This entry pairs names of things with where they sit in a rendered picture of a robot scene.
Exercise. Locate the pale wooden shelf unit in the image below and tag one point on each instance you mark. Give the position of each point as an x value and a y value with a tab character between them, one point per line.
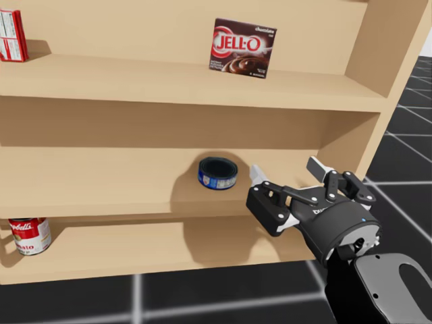
101	175

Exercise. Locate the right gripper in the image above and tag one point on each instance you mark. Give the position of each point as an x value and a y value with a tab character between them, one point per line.
330	226

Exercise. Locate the red and white can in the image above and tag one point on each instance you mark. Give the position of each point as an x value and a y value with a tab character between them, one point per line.
30	236

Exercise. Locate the blue flat can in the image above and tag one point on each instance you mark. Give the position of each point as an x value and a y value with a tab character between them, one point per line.
217	180

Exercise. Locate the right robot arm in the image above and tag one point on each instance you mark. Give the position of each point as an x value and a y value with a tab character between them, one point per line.
371	297

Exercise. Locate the brown and red carton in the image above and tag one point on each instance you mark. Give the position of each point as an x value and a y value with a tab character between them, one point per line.
241	47

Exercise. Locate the red and white carton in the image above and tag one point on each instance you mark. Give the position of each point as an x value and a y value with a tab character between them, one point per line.
11	37

